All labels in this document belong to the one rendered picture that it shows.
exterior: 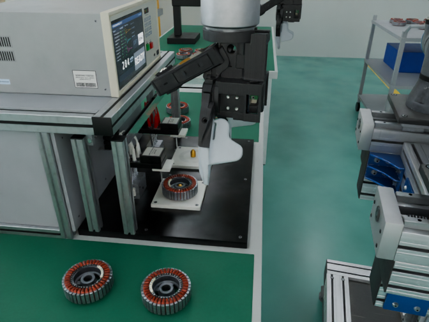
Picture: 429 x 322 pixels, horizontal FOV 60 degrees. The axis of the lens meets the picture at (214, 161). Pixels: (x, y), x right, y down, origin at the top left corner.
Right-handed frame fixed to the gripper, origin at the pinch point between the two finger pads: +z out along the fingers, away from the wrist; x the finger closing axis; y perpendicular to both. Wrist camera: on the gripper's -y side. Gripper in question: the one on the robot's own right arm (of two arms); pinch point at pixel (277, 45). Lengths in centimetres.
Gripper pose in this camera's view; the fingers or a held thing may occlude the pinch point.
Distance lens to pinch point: 142.8
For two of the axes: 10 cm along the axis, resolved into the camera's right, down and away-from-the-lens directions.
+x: 2.5, -4.7, 8.5
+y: 9.7, 1.2, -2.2
